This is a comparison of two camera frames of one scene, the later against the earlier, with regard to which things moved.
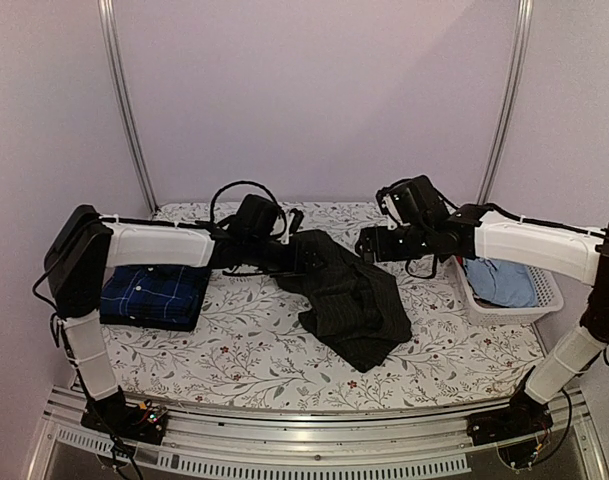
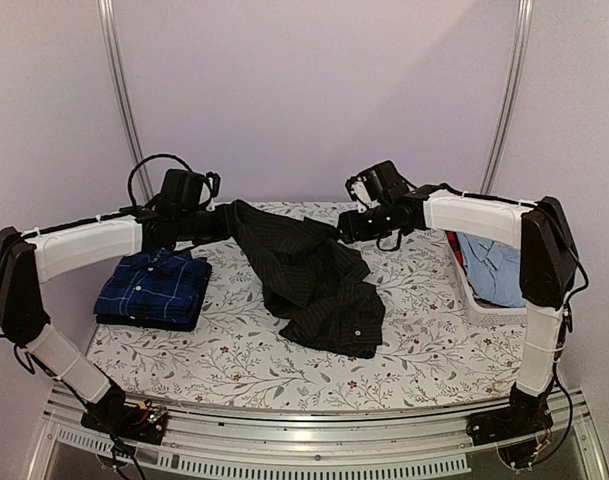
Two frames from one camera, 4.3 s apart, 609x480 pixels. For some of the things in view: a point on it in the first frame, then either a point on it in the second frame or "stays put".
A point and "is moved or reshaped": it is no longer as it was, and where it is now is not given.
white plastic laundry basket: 547,290 stays put
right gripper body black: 394,251 → 379,225
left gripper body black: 289,266 → 211,231
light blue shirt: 505,284 stays put
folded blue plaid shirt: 172,292 stays put
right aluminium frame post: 513,103 stays put
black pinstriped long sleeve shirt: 352,308 is moved or reshaped
